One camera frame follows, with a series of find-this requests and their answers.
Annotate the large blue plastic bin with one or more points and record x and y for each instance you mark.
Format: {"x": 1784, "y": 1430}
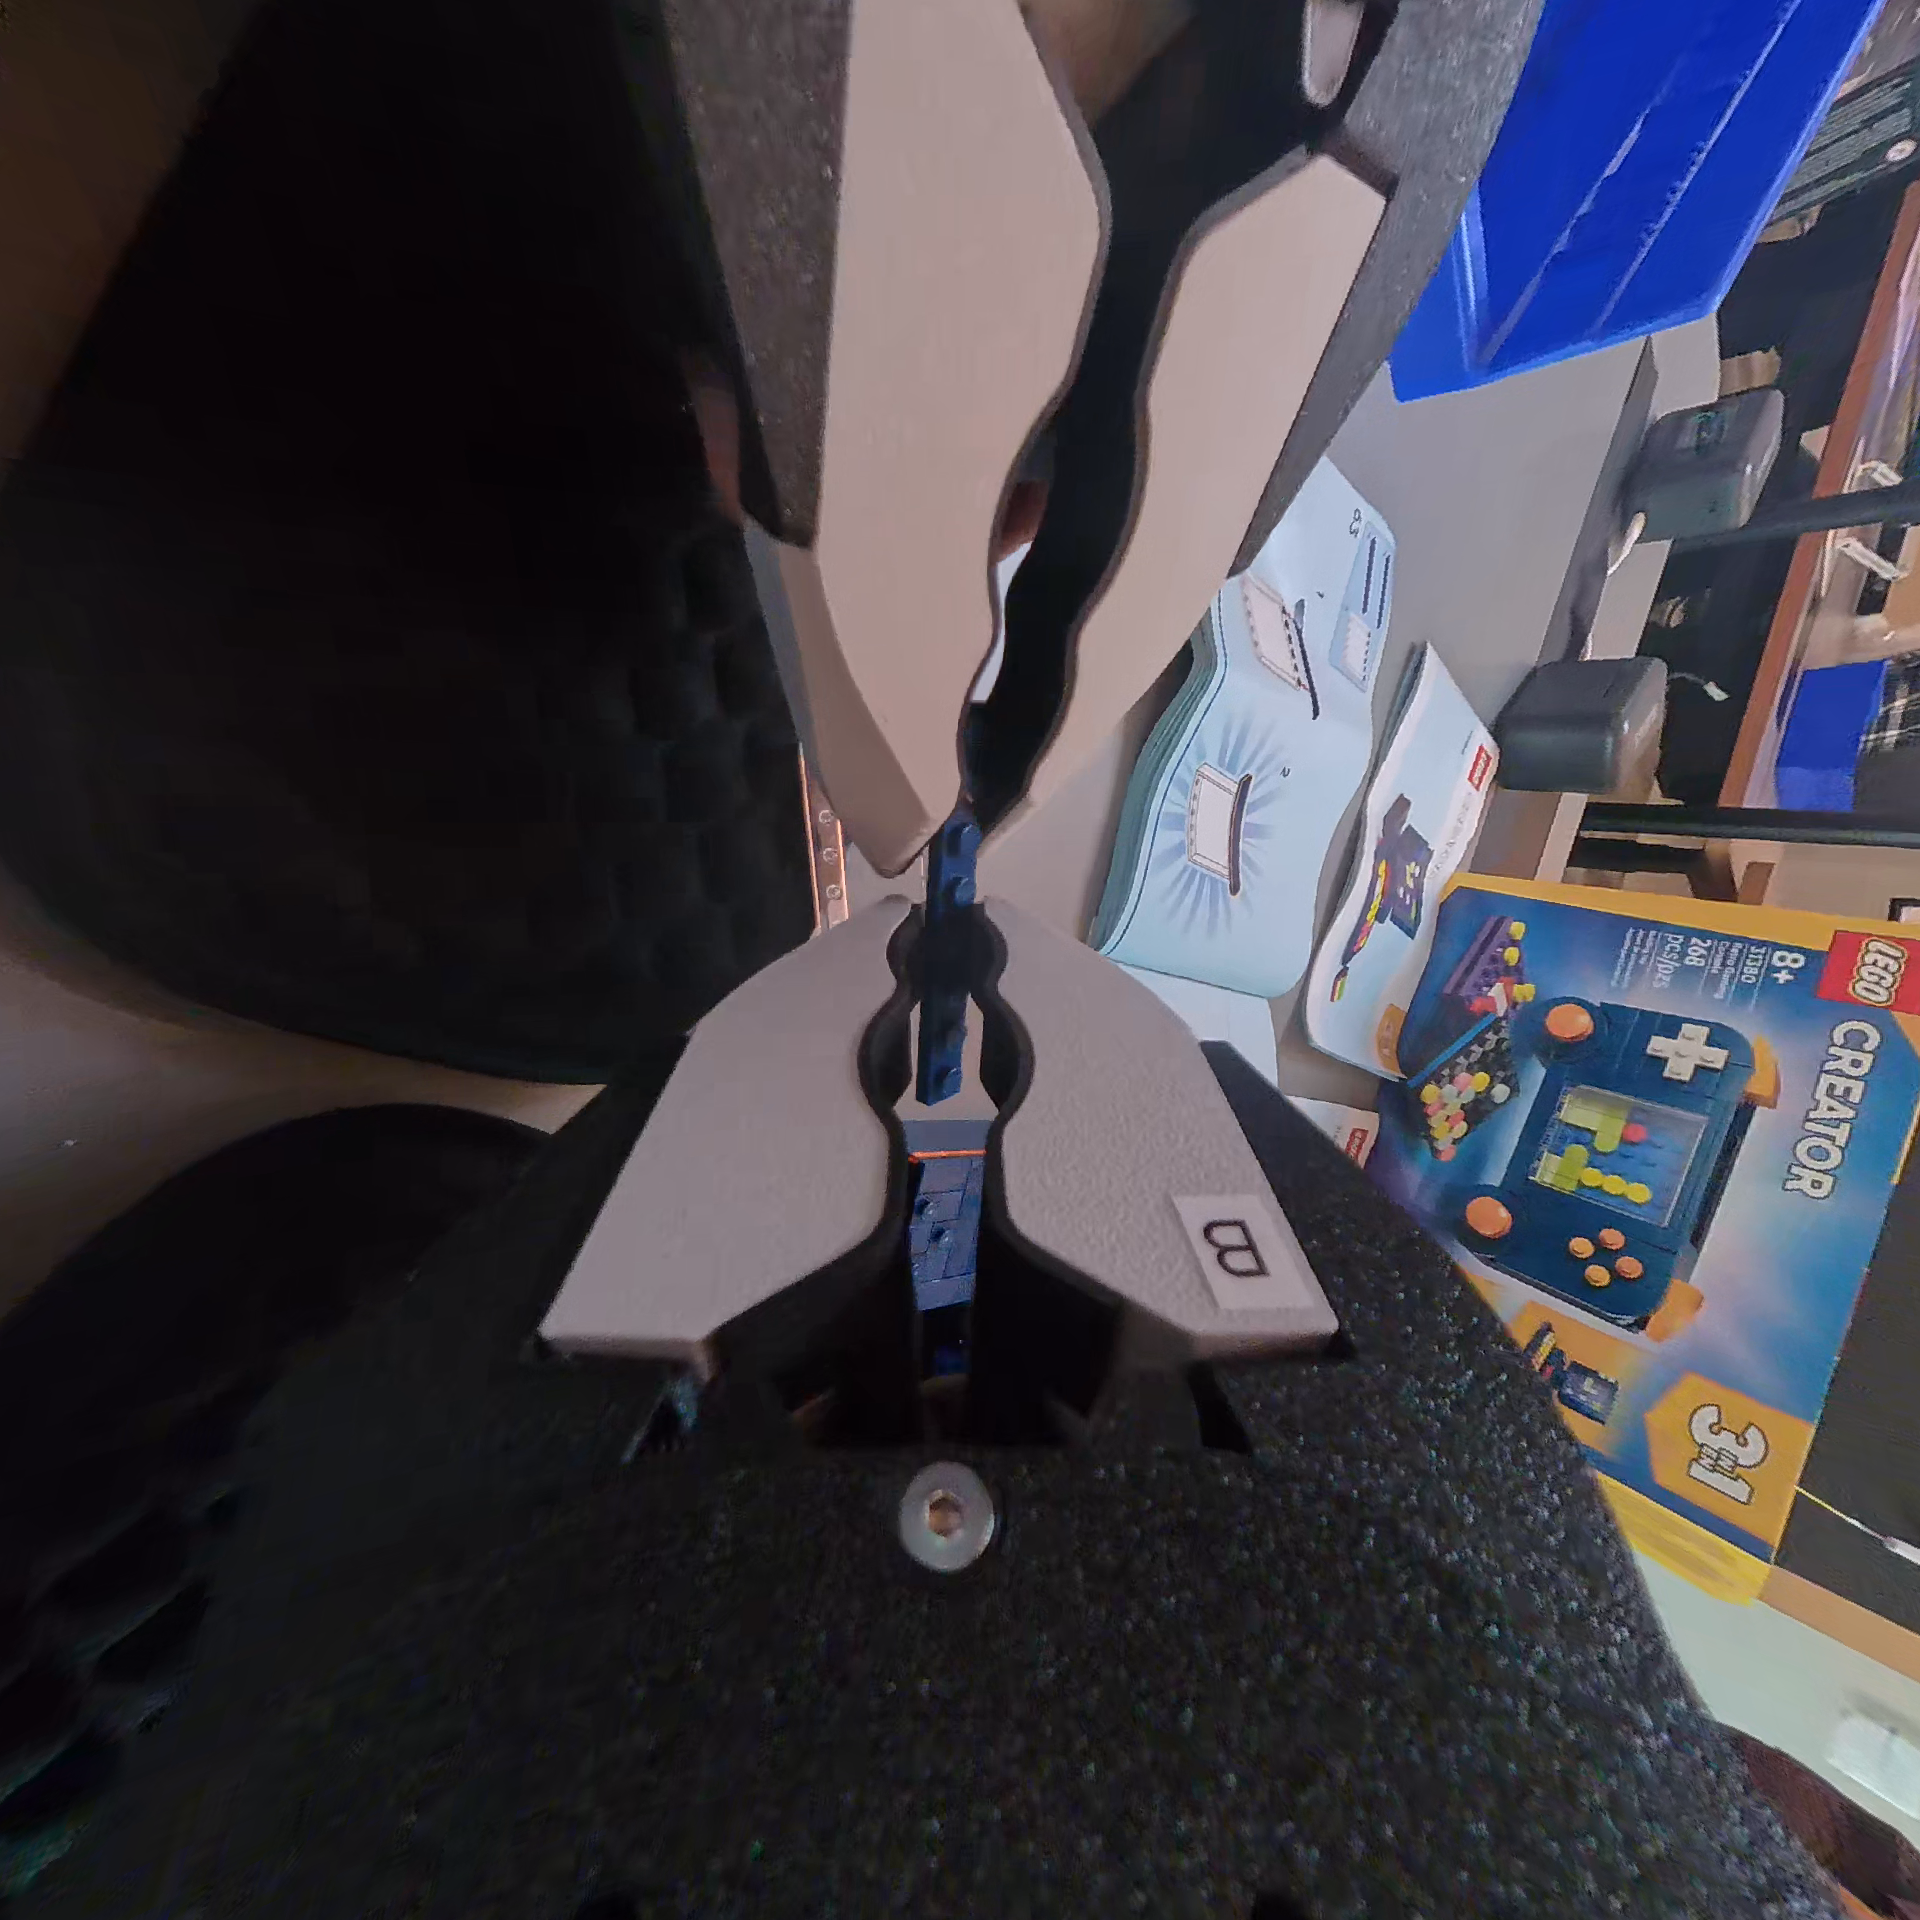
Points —
{"x": 1620, "y": 181}

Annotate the black pole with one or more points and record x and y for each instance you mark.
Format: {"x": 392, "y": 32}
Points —
{"x": 1800, "y": 516}
{"x": 1739, "y": 833}

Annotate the large black wall panel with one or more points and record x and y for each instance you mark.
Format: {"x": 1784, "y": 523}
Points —
{"x": 1868, "y": 1411}

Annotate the dark blue brick console model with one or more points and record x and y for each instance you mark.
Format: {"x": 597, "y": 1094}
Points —
{"x": 941, "y": 1230}

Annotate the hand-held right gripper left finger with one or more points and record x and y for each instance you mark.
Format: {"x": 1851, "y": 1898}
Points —
{"x": 751, "y": 1184}

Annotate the black power adapter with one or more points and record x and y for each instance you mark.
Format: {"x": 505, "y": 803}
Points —
{"x": 1703, "y": 458}
{"x": 1583, "y": 726}

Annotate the wooden table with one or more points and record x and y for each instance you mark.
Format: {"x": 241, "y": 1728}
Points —
{"x": 1823, "y": 493}

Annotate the black bumpy cushion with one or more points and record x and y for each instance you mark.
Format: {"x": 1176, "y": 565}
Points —
{"x": 376, "y": 600}

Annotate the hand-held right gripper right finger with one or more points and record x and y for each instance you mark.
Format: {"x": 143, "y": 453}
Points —
{"x": 1109, "y": 1154}

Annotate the yellow blue brick set box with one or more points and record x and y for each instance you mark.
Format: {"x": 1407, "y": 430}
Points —
{"x": 1651, "y": 1201}

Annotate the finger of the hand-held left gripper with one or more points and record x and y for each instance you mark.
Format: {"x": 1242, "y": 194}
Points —
{"x": 1244, "y": 389}
{"x": 931, "y": 374}

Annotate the dark blue brick plate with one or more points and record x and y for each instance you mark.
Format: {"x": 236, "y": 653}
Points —
{"x": 945, "y": 974}

